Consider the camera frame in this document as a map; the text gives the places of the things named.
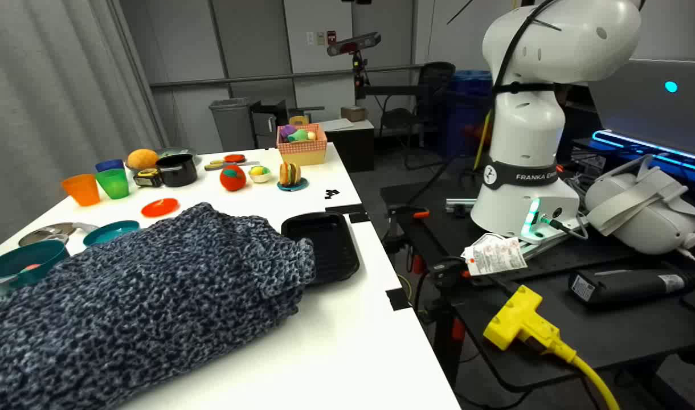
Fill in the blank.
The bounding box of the tan toy basket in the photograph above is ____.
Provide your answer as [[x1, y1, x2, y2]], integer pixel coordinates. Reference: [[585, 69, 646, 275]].
[[273, 124, 331, 170]]

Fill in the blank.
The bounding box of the yellow power plug with cable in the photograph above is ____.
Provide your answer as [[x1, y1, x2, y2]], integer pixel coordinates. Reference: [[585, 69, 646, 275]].
[[482, 283, 623, 410]]

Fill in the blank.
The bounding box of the red toy tomato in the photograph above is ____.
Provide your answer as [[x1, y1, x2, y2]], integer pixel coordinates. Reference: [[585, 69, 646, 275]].
[[217, 159, 252, 195]]

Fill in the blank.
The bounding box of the toy burger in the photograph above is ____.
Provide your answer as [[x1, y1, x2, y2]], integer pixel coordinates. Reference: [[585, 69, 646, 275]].
[[275, 159, 304, 189]]

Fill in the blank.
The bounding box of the black power brick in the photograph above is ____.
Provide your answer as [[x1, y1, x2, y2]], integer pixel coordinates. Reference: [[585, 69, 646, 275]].
[[567, 265, 695, 310]]

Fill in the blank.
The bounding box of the grey curtain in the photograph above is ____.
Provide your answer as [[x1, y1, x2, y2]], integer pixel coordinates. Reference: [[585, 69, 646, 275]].
[[0, 0, 171, 258]]

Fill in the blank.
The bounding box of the black plastic tray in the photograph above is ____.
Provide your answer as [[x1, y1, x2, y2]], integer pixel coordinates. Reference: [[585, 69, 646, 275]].
[[279, 209, 362, 293]]

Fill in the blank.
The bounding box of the blue plastic cup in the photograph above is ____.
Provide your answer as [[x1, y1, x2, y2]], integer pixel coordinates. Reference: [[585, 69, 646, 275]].
[[94, 158, 128, 176]]

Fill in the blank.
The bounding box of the white printed packet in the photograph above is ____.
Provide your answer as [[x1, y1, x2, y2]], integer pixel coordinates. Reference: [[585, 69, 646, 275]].
[[460, 232, 532, 278]]

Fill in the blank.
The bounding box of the teal toy frying pan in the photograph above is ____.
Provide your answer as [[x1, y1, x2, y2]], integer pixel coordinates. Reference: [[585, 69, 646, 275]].
[[82, 219, 144, 249]]

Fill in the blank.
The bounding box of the black office chair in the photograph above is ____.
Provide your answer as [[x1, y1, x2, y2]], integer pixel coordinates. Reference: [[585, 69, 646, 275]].
[[379, 61, 455, 166]]

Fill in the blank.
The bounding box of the yellow green toy food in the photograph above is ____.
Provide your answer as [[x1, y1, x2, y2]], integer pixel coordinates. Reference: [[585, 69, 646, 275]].
[[246, 163, 275, 188]]

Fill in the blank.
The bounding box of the teal toy pot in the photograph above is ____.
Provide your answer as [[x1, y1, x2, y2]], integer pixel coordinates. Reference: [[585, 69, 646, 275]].
[[0, 239, 74, 296]]

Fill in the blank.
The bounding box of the small teal plate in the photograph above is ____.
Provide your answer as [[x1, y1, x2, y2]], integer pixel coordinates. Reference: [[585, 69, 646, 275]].
[[275, 176, 312, 195]]

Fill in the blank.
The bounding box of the small toy can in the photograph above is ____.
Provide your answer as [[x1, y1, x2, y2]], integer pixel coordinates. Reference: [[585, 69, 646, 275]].
[[133, 166, 164, 189]]

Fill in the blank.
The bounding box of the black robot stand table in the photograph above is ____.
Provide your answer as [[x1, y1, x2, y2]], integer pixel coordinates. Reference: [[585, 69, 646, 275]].
[[379, 180, 695, 394]]

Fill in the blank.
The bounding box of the open laptop with blue glow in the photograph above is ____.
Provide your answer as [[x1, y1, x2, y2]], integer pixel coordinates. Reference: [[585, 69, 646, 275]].
[[588, 57, 695, 189]]

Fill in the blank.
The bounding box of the green plastic cup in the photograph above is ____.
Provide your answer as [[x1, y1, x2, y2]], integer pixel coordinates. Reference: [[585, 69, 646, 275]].
[[94, 166, 135, 204]]

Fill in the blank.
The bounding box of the white power strip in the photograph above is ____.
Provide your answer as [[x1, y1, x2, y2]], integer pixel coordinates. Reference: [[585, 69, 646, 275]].
[[514, 215, 592, 246]]

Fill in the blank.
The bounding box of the grey cabinet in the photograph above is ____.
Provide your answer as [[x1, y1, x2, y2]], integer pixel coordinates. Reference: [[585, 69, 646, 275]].
[[208, 98, 263, 152]]

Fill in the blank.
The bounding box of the silver round lid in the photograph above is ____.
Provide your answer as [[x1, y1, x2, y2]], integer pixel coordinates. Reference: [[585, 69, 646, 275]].
[[16, 222, 98, 249]]

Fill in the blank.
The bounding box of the white VR headset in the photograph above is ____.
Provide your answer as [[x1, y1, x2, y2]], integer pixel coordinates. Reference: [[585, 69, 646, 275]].
[[584, 155, 695, 258]]

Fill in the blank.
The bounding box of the orange round toy bread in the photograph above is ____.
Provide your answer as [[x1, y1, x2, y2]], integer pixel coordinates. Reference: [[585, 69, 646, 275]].
[[124, 146, 163, 173]]

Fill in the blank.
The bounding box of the orange plastic cup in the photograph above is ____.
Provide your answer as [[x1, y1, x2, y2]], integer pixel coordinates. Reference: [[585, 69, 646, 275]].
[[59, 172, 106, 209]]

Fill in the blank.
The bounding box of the red toy plate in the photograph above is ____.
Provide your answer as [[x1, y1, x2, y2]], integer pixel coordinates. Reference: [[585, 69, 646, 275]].
[[140, 197, 182, 222]]

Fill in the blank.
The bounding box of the black cabinet with white top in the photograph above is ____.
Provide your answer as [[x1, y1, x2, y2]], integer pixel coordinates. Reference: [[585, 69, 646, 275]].
[[320, 116, 379, 173]]

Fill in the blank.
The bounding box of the black box beside cabinet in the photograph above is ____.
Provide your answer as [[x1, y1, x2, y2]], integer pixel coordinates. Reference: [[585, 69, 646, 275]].
[[248, 101, 291, 151]]

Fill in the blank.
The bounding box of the black toy pot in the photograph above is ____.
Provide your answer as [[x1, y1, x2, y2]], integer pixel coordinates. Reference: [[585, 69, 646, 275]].
[[156, 151, 200, 189]]

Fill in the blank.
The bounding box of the grey camera on tripod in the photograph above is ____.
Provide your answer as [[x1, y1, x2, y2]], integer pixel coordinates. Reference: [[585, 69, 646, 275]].
[[323, 31, 385, 106]]

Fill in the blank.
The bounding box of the blue speckled fleece blanket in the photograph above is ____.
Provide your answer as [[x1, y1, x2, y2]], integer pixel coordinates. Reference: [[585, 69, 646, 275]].
[[0, 201, 320, 410]]

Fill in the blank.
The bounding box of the blue bin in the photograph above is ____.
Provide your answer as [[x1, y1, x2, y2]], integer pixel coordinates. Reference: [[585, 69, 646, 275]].
[[444, 69, 495, 158]]

